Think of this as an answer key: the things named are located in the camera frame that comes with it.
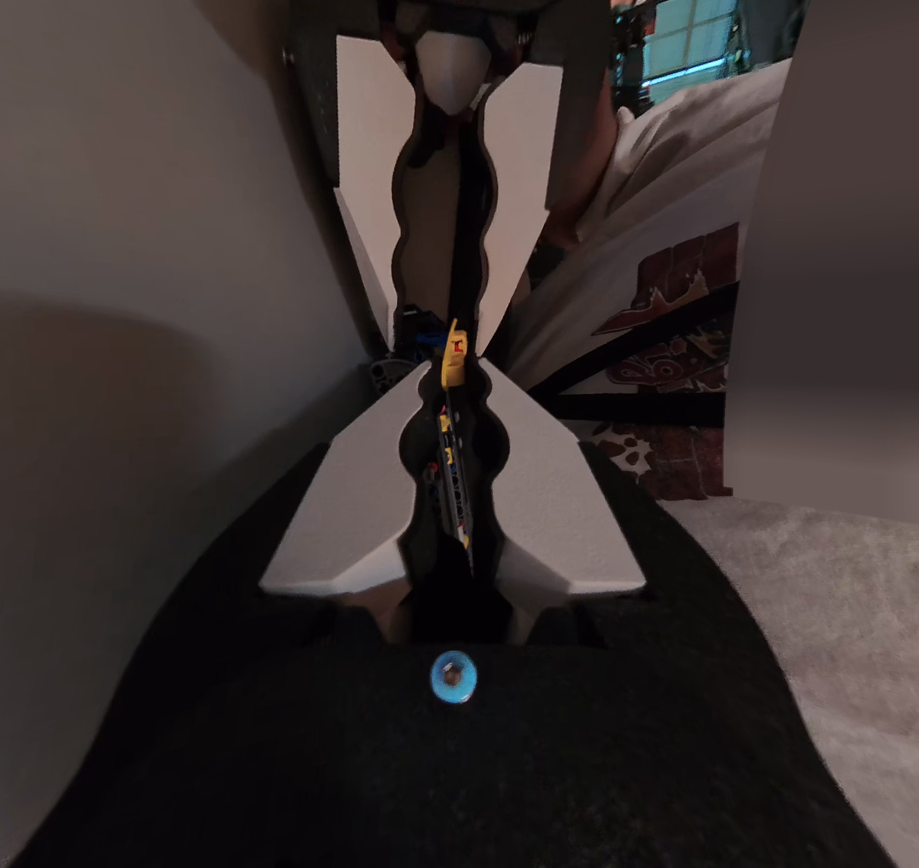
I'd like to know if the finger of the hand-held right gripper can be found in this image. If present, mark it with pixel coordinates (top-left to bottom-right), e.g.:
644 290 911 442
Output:
474 60 565 332
334 35 422 354

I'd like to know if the lego car chassis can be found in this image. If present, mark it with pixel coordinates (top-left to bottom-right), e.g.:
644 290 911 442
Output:
366 303 478 576

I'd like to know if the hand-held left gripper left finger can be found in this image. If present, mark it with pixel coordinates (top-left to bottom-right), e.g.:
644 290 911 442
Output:
258 362 440 626

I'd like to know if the yellow lego panel piece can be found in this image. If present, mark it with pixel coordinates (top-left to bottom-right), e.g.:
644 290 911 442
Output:
438 317 471 391

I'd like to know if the black lanyard strap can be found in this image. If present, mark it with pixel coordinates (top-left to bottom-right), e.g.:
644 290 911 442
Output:
526 281 742 429

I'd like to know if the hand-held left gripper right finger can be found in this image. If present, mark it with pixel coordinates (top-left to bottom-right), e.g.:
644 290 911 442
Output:
470 358 647 628

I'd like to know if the person's right forearm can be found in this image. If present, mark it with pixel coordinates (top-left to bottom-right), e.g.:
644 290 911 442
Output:
546 67 620 252

